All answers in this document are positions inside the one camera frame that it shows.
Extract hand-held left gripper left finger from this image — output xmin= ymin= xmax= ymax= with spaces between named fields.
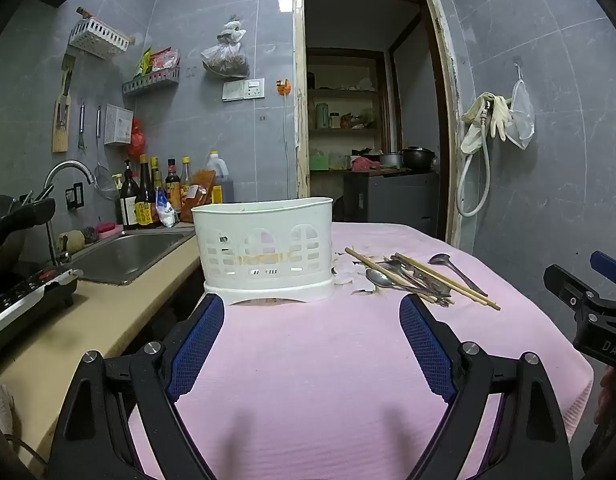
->
xmin=48 ymin=292 xmax=226 ymax=480

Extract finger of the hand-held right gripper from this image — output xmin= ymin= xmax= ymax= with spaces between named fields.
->
xmin=590 ymin=251 xmax=616 ymax=281
xmin=542 ymin=263 xmax=604 ymax=311

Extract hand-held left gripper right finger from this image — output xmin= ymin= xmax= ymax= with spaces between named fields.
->
xmin=399 ymin=292 xmax=573 ymax=480

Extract brown wooden chopstick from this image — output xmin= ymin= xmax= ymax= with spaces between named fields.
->
xmin=345 ymin=247 xmax=439 ymax=305
xmin=394 ymin=252 xmax=502 ymax=311

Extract silver metal spoon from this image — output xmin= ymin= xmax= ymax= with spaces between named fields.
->
xmin=365 ymin=268 xmax=441 ymax=295
xmin=428 ymin=253 xmax=489 ymax=297

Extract white plastic utensil basket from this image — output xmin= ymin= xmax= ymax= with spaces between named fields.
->
xmin=191 ymin=197 xmax=336 ymax=307

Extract person's right hand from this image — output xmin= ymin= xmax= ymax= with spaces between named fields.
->
xmin=595 ymin=365 xmax=616 ymax=426

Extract pink floral tablecloth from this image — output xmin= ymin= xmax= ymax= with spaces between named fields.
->
xmin=128 ymin=222 xmax=596 ymax=480

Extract stainless steel sink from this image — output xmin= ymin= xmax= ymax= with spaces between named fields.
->
xmin=70 ymin=230 xmax=196 ymax=286

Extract beige kitchen counter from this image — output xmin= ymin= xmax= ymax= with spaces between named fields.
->
xmin=0 ymin=230 xmax=203 ymax=466

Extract white salt bag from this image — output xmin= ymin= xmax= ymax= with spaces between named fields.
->
xmin=155 ymin=190 xmax=179 ymax=228

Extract dark yellow-label sauce bottle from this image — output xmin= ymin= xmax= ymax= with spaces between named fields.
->
xmin=135 ymin=155 xmax=157 ymax=228

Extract black cabinet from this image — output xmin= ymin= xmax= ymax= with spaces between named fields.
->
xmin=344 ymin=170 xmax=439 ymax=236

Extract red-cap sauce bottle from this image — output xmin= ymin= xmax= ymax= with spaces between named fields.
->
xmin=165 ymin=159 xmax=182 ymax=213

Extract dark pump bottle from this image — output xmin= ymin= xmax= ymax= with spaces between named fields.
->
xmin=119 ymin=160 xmax=140 ymax=230

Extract clear yellow-cap bottle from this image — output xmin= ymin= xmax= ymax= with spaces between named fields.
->
xmin=180 ymin=157 xmax=193 ymax=206

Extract beige loofah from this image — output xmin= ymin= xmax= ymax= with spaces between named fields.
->
xmin=60 ymin=230 xmax=86 ymax=256

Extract large cooking oil jug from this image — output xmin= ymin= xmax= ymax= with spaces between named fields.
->
xmin=205 ymin=151 xmax=235 ymax=204

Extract white mesh bag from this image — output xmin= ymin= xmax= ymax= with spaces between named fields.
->
xmin=508 ymin=65 xmax=536 ymax=150

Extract yellow-cap sauce bottle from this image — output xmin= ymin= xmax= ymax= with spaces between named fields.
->
xmin=150 ymin=156 xmax=165 ymax=196

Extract black induction cooker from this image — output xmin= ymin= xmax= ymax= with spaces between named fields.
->
xmin=0 ymin=267 xmax=84 ymax=356

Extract cream rubber gloves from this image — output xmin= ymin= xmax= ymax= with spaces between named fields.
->
xmin=462 ymin=92 xmax=513 ymax=156

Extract metal mesh strainer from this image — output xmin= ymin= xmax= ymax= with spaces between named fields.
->
xmin=93 ymin=105 xmax=120 ymax=193

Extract black cooking pot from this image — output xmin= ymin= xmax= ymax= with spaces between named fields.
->
xmin=402 ymin=146 xmax=436 ymax=171

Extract red plastic bag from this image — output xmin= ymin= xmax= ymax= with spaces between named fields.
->
xmin=129 ymin=119 xmax=146 ymax=158

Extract black wok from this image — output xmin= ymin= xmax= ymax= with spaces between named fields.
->
xmin=0 ymin=195 xmax=56 ymax=281

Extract chrome curved faucet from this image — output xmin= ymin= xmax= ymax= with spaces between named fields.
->
xmin=43 ymin=160 xmax=96 ymax=263

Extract wooden knife rack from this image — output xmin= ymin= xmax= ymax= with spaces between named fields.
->
xmin=52 ymin=52 xmax=76 ymax=153

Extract wooden storage shelf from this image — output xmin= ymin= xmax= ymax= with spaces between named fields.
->
xmin=308 ymin=47 xmax=389 ymax=171

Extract colourful snack packets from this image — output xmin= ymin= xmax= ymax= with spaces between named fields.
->
xmin=138 ymin=47 xmax=181 ymax=76

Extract clear hanging plastic bag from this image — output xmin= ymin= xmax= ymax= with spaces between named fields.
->
xmin=202 ymin=17 xmax=249 ymax=80

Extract white shower hose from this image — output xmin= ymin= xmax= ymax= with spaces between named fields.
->
xmin=455 ymin=100 xmax=491 ymax=218

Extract white wall cable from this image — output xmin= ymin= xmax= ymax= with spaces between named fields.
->
xmin=283 ymin=95 xmax=289 ymax=201

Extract white wall holder box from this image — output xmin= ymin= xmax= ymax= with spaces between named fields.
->
xmin=104 ymin=104 xmax=134 ymax=147

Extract white wall switch panel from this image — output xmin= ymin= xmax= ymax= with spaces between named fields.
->
xmin=223 ymin=79 xmax=266 ymax=102

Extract grey wall shelf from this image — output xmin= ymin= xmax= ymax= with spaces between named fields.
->
xmin=122 ymin=66 xmax=181 ymax=97

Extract worn wooden door frame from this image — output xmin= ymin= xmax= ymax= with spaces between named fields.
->
xmin=294 ymin=0 xmax=461 ymax=247

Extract white slotted wall basket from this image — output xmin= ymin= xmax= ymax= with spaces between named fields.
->
xmin=69 ymin=17 xmax=131 ymax=53

